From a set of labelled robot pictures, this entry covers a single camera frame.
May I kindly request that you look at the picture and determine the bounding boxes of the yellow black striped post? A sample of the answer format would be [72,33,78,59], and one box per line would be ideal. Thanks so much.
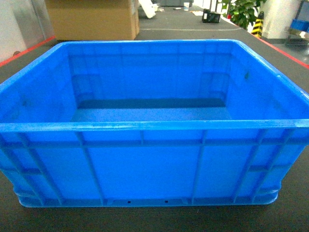
[251,11,264,39]

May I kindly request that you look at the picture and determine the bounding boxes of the large blue plastic crate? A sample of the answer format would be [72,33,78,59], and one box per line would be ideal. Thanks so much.
[0,39,309,207]

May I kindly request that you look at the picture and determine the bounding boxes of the white foam piece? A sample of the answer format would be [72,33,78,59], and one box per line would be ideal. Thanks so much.
[138,0,159,19]

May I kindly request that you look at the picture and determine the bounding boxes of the small blue bin background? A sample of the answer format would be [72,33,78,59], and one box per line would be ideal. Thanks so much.
[290,19,309,31]

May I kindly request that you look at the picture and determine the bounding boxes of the green potted plant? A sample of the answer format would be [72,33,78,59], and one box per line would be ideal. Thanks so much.
[221,0,266,30]

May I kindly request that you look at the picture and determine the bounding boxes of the black device on floor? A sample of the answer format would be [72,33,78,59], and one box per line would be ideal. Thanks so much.
[202,9,221,23]

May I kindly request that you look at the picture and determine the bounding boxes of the large brown cardboard box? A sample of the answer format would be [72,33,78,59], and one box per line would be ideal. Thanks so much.
[45,0,140,41]

